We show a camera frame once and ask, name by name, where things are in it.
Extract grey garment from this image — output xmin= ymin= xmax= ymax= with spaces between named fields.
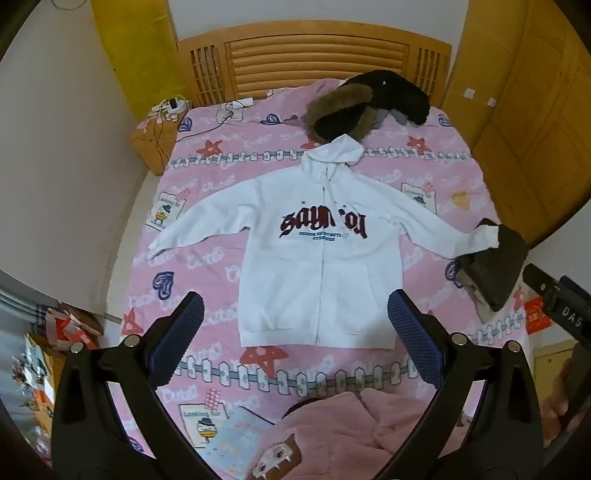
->
xmin=367 ymin=107 xmax=409 ymax=132

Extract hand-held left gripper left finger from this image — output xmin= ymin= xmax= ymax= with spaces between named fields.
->
xmin=50 ymin=290 xmax=218 ymax=480

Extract black cable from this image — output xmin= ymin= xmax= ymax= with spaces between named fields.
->
xmin=152 ymin=113 xmax=174 ymax=163

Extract white charger with cable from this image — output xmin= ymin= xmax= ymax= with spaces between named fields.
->
xmin=216 ymin=97 xmax=256 ymax=121

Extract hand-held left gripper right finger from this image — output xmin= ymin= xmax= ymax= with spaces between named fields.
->
xmin=387 ymin=288 xmax=544 ymax=480

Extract wooden nightstand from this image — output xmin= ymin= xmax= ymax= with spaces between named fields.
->
xmin=129 ymin=108 xmax=190 ymax=176

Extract wooden slatted headboard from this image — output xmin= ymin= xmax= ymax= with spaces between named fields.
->
xmin=174 ymin=34 xmax=452 ymax=109

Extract person's pink fluffy clothing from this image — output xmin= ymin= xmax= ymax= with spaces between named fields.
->
xmin=252 ymin=388 xmax=467 ymax=480

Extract white power strip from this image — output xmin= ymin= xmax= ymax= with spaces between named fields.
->
xmin=151 ymin=97 xmax=190 ymax=114

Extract pink printed blanket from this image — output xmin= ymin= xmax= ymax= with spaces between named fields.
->
xmin=121 ymin=78 xmax=532 ymax=480

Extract pile of cardboard boxes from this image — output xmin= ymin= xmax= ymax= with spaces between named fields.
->
xmin=0 ymin=299 xmax=105 ymax=462

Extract wooden wardrobe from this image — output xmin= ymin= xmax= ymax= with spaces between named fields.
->
xmin=441 ymin=0 xmax=591 ymax=241

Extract brown folded garment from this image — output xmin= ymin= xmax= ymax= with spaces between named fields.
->
xmin=455 ymin=219 xmax=529 ymax=312

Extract low wooden cabinet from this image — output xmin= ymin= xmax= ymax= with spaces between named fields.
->
xmin=533 ymin=339 xmax=578 ymax=376

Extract person's right forearm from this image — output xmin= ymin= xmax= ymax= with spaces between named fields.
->
xmin=541 ymin=357 xmax=591 ymax=449

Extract black fur-trimmed coat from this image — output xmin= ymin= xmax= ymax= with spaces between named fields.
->
xmin=302 ymin=70 xmax=431 ymax=144

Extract yellow wooden door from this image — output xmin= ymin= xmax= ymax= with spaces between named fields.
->
xmin=91 ymin=0 xmax=178 ymax=125

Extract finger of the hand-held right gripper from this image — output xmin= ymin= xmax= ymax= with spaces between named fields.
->
xmin=522 ymin=263 xmax=560 ymax=298

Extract white printed zip hoodie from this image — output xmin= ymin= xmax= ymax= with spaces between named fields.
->
xmin=148 ymin=134 xmax=502 ymax=349

